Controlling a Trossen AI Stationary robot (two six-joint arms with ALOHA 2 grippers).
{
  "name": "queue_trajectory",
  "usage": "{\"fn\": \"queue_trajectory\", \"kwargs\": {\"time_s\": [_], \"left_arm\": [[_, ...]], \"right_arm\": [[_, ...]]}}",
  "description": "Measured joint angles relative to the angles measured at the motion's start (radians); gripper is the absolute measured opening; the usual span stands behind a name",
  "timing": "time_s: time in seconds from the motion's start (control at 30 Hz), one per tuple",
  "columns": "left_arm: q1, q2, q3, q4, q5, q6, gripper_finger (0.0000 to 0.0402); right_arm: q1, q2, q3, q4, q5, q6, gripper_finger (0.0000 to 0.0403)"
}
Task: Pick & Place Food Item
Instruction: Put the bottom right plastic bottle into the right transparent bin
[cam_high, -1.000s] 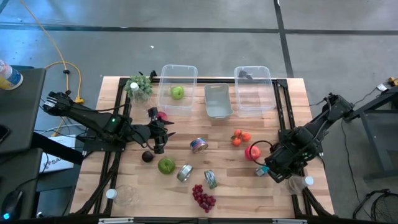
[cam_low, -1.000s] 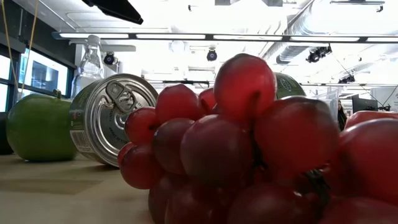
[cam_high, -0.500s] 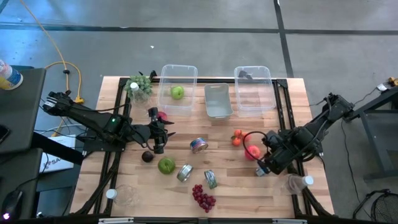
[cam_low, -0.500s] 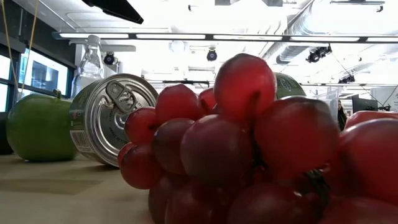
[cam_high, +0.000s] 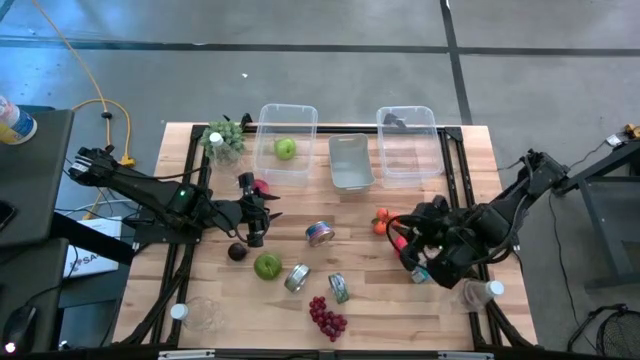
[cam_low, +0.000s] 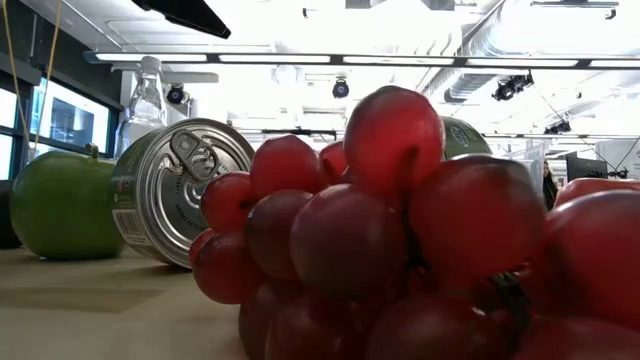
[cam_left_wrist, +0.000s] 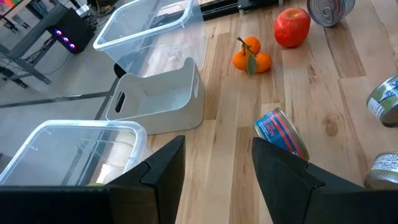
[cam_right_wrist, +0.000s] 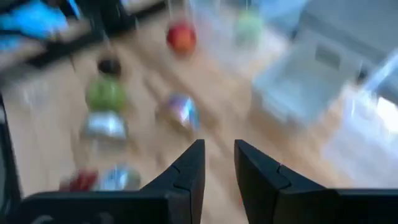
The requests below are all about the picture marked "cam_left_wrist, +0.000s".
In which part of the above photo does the blue red tuna can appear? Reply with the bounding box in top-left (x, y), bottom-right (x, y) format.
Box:
top-left (253, 108), bottom-right (310, 161)

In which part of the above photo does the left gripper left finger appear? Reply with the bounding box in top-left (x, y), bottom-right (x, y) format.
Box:
top-left (107, 135), bottom-right (187, 224)

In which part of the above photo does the black metal table frame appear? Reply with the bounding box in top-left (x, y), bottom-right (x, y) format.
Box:
top-left (198, 0), bottom-right (284, 21)

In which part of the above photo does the red apple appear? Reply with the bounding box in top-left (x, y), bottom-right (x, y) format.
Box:
top-left (273, 7), bottom-right (312, 49)

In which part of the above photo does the small grey plastic bin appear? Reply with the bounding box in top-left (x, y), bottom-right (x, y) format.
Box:
top-left (105, 57), bottom-right (206, 135)

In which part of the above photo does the black box with lights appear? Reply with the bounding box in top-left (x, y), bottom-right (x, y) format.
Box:
top-left (46, 7), bottom-right (96, 54)

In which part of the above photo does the tangerine cluster with leaf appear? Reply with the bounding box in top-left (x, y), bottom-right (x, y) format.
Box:
top-left (232, 36), bottom-right (273, 77)

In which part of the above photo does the clear plastic bin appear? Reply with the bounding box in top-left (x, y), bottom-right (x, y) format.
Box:
top-left (93, 0), bottom-right (206, 78)
top-left (0, 119), bottom-right (147, 187)

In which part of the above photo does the white power strip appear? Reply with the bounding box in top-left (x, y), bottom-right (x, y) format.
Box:
top-left (75, 4), bottom-right (91, 18)

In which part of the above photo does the dark green label can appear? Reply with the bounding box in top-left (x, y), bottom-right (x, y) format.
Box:
top-left (366, 74), bottom-right (398, 128)

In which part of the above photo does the teal label can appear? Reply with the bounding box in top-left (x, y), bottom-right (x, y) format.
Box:
top-left (307, 0), bottom-right (356, 27)

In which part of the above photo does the grey metal desk frame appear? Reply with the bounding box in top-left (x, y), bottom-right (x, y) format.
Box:
top-left (0, 2), bottom-right (68, 86)

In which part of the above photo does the silver can barcode label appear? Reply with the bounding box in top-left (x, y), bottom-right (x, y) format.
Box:
top-left (363, 152), bottom-right (398, 190)

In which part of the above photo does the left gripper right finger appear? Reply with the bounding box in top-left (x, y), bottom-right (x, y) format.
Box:
top-left (252, 137), bottom-right (398, 224)

